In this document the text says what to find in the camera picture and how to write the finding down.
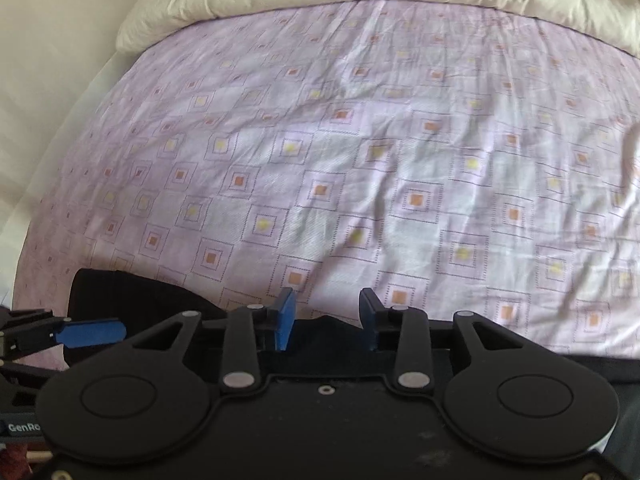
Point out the pink patterned bed sheet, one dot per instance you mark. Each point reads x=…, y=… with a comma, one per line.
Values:
x=350, y=160

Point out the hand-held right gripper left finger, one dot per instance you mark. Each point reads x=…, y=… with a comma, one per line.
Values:
x=284, y=321

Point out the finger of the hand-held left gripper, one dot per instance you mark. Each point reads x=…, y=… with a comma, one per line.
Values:
x=92, y=334

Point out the black pants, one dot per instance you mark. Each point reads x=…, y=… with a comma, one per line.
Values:
x=150, y=296

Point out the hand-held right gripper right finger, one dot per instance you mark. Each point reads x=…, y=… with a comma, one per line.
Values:
x=367, y=321

